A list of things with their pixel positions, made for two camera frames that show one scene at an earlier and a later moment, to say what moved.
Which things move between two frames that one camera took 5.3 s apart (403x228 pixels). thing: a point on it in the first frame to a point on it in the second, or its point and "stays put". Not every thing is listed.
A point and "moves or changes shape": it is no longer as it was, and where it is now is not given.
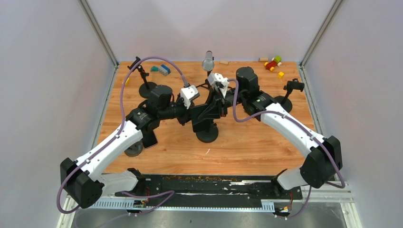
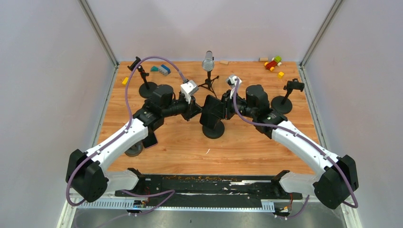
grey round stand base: [134, 150] stays put
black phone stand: [285, 101] stays put
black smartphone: [199, 124] moves or changes shape
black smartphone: [150, 140] stays put
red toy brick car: [276, 61] stays put
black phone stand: [209, 135] to [216, 132]
